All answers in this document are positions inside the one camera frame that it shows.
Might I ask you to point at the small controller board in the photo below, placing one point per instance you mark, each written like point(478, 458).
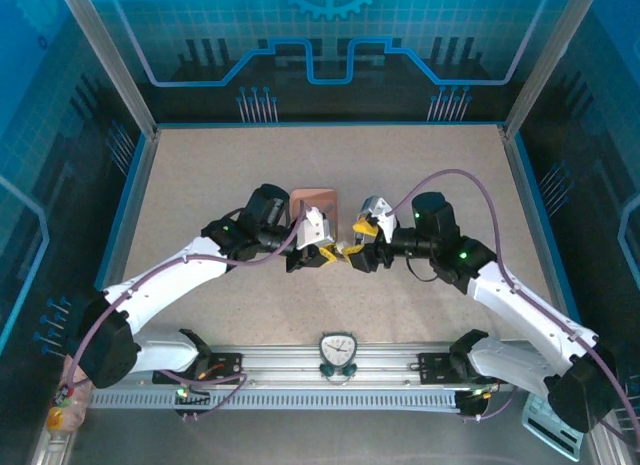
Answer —
point(185, 392)
point(480, 395)

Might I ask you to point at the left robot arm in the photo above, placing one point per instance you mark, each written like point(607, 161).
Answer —
point(170, 280)

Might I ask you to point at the small green alarm clock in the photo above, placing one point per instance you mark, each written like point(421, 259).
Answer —
point(338, 349)

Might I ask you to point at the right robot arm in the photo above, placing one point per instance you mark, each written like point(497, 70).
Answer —
point(525, 305)

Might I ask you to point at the pink plastic tray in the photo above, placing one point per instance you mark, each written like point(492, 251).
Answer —
point(312, 195)

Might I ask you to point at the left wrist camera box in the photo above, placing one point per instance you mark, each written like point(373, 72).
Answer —
point(315, 227)

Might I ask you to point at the aluminium table side rail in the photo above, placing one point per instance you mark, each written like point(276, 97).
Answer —
point(138, 185)
point(525, 185)

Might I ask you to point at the aluminium frame post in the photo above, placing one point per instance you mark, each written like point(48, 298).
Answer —
point(112, 60)
point(548, 60)

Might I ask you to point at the pale green calculator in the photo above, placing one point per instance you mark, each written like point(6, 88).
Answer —
point(545, 435)

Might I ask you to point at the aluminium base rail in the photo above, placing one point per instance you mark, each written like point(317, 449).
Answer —
point(280, 365)

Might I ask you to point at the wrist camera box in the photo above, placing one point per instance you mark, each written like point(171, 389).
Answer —
point(380, 210)
point(315, 227)

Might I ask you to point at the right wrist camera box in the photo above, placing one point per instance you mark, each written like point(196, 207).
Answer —
point(380, 210)

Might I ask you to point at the pink plastic drink bottle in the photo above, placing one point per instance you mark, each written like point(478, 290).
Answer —
point(67, 415)

